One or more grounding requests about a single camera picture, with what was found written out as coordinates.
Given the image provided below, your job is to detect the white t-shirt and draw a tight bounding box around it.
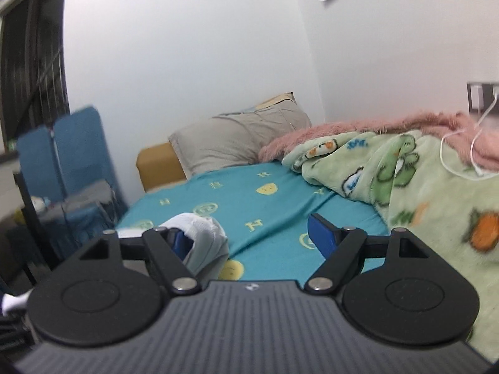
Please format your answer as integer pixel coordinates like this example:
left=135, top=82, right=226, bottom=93
left=0, top=212, right=230, bottom=316

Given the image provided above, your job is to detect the grey folded cloth on chair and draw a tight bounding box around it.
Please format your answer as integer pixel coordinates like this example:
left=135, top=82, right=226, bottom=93
left=63, top=180, right=114, bottom=212

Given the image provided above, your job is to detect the blue covered chair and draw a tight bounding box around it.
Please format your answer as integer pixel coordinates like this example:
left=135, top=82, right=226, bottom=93
left=53, top=106, right=128, bottom=217
left=14, top=127, right=116, bottom=268

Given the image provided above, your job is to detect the teal patterned bed sheet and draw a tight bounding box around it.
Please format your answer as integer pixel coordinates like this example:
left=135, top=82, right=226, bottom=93
left=118, top=162, right=387, bottom=284

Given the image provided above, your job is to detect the green cartoon fleece blanket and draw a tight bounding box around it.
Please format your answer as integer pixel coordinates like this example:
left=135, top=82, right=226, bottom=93
left=282, top=130, right=498, bottom=361

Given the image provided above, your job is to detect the grey pillow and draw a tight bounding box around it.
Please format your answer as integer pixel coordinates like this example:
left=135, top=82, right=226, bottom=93
left=168, top=92, right=311, bottom=178

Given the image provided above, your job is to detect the pink fluffy blanket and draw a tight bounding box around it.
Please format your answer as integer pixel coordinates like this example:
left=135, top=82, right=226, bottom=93
left=258, top=112, right=498, bottom=171

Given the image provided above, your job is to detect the wall power socket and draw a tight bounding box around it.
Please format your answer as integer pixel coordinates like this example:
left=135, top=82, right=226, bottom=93
left=467, top=82, right=498, bottom=114

